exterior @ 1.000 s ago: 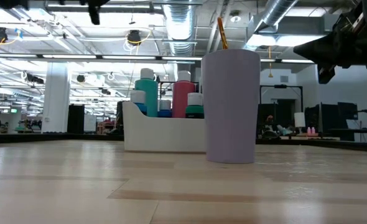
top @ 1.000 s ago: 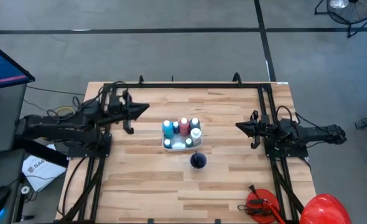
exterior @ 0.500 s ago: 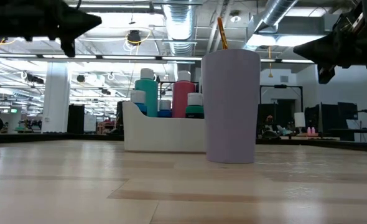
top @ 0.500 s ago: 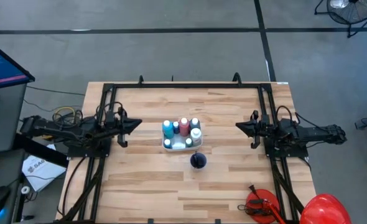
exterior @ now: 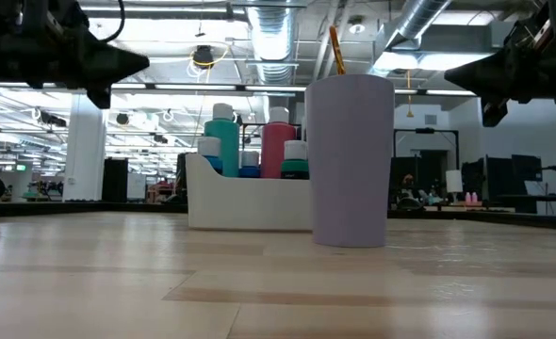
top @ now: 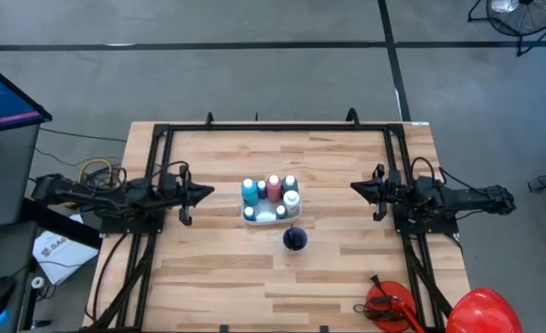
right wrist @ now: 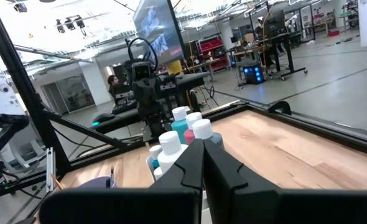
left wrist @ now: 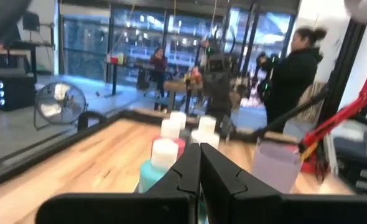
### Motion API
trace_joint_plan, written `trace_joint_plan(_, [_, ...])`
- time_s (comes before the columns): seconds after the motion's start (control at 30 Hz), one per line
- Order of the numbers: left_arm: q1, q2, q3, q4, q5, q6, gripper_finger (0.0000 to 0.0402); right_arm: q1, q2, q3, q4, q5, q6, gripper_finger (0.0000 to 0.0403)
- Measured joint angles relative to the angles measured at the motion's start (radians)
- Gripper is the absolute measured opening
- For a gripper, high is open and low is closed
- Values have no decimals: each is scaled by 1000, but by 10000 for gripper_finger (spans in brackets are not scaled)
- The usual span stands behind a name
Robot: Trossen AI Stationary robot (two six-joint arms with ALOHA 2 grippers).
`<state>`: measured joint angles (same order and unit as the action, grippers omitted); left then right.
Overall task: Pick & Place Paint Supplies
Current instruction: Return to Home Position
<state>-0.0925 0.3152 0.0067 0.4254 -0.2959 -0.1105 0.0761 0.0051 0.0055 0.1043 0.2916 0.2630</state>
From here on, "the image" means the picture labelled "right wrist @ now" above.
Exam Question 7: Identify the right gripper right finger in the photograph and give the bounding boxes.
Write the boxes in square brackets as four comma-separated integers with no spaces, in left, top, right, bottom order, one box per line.
[203,139,367,224]

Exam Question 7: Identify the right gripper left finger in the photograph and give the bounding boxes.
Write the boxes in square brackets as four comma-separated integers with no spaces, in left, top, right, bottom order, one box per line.
[40,138,205,224]

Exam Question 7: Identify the white plastic caddy bin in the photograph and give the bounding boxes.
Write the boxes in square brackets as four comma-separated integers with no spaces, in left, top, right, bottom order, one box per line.
[145,155,159,184]

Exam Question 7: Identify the lavender plastic cup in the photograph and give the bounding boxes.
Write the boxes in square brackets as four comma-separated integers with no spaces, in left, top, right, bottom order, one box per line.
[77,175,118,190]

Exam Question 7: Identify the large red paint bottle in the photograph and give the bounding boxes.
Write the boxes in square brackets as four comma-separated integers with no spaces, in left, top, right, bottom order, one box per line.
[183,111,203,146]

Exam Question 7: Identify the small blue paint bottle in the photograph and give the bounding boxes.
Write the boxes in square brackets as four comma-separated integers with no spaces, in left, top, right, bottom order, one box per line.
[148,144,163,170]

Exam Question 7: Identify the large white paint bottle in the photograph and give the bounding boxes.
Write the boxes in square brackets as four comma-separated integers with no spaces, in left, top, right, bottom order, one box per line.
[157,130,190,175]

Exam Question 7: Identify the dark grey paint bottle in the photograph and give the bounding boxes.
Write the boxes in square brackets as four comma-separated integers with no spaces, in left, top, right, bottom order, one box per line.
[192,118,225,151]

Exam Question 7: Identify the person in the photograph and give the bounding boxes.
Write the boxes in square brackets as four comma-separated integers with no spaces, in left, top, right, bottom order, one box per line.
[106,74,131,108]

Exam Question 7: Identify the yellow cylinder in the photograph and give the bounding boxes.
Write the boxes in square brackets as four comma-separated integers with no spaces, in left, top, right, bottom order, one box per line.
[167,60,184,76]

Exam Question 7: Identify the black computer mouse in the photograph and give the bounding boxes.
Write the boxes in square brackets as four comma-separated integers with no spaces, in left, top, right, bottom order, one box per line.
[91,113,116,128]

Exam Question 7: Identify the computer monitor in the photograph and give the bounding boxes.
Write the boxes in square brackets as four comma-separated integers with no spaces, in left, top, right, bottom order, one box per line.
[132,0,186,65]

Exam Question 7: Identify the red storage shelf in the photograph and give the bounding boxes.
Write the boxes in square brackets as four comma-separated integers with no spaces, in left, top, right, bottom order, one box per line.
[198,39,231,72]

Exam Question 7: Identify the black ceiling spotlight cluster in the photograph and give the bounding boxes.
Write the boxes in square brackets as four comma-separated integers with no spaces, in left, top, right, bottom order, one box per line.
[55,14,86,34]

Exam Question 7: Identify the computer tower with blue lights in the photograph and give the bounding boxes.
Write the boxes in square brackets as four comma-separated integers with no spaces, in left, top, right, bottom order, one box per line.
[242,63,265,85]

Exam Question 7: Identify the black standing desk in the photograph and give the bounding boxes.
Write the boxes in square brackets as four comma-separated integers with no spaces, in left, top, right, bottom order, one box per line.
[262,7,309,82]

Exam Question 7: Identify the white machine housing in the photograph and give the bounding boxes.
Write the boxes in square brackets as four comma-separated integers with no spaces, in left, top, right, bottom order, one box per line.
[0,46,44,170]

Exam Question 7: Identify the black clamp-mounted device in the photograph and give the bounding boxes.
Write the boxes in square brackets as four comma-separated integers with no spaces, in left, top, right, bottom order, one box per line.
[0,113,30,202]

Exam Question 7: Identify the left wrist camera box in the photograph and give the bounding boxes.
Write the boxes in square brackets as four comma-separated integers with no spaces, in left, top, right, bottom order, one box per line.
[132,60,153,82]

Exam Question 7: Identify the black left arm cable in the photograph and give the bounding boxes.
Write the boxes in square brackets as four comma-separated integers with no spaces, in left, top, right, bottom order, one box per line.
[126,37,159,74]

